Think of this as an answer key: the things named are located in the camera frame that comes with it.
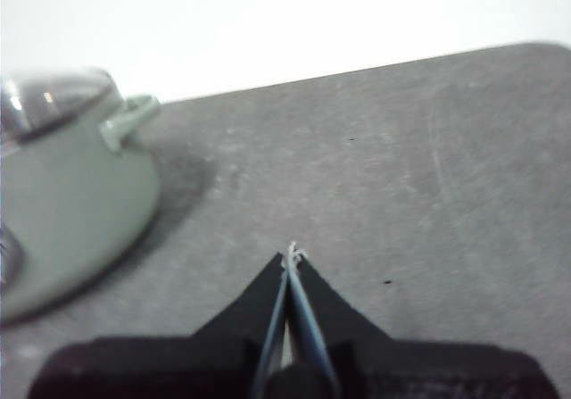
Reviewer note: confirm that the glass lid with green knob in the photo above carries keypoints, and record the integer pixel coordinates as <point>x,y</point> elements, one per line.
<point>49,100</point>

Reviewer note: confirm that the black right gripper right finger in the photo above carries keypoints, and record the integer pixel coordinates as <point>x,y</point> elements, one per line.
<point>424,372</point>

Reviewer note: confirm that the pale green electric pot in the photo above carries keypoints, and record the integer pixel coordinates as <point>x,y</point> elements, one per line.
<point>80,202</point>

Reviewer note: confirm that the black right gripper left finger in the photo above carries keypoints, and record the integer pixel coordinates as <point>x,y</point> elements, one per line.
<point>169,368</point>

